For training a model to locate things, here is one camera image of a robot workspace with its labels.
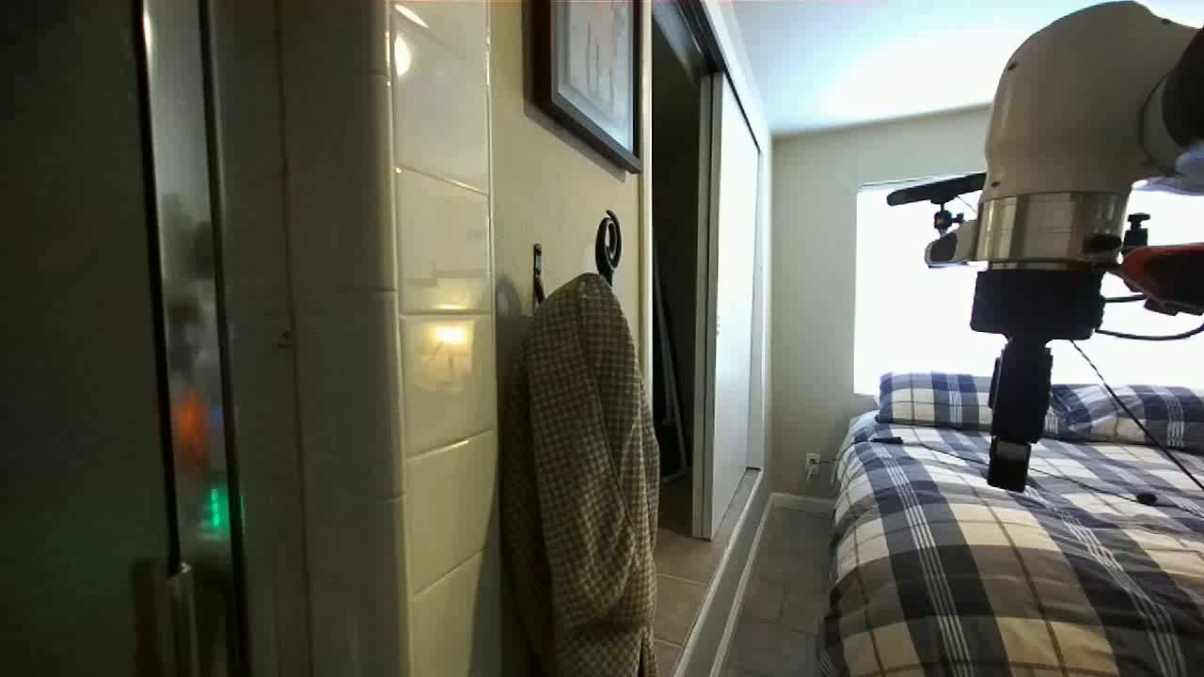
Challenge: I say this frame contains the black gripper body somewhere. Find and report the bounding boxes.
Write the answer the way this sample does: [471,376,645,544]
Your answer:
[988,336,1055,444]

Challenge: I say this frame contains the dark wood picture frame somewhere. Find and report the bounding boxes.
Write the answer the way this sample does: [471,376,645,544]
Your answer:
[524,0,645,177]

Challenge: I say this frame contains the blue plaid pillow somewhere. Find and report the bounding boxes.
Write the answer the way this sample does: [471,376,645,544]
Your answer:
[1047,381,1204,456]
[874,370,1002,435]

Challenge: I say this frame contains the blue plaid duvet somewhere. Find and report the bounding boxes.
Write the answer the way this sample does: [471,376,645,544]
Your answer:
[818,409,1204,677]

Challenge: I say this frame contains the bright window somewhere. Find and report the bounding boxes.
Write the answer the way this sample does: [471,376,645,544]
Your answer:
[854,177,1204,399]

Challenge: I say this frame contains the white sliding closet door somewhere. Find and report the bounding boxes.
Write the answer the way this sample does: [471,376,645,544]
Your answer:
[690,72,771,544]

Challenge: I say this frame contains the grey checkered hanging towel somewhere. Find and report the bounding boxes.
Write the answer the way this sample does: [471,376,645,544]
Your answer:
[497,272,665,677]

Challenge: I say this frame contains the dark glass door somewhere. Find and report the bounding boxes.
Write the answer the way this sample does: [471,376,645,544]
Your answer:
[0,0,250,677]

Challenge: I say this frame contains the dark wrist camera mount block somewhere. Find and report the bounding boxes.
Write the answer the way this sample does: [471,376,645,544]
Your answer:
[965,263,1108,341]

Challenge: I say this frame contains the thin black camera cable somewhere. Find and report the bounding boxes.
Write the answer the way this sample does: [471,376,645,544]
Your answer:
[1068,336,1204,493]

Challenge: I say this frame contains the orange cable connector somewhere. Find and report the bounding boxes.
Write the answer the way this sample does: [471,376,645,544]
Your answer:
[1116,240,1204,321]

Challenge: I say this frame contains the black stereo camera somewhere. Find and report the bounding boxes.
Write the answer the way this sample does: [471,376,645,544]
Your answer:
[884,168,988,211]

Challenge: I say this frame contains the round black wall hook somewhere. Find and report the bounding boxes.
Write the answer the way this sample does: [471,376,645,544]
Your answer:
[591,208,629,291]

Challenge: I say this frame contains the slim black wall hook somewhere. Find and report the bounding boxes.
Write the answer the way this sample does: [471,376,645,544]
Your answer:
[526,240,553,307]

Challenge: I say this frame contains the metal door handle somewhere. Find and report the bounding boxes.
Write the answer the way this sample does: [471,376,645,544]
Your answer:
[129,554,206,677]

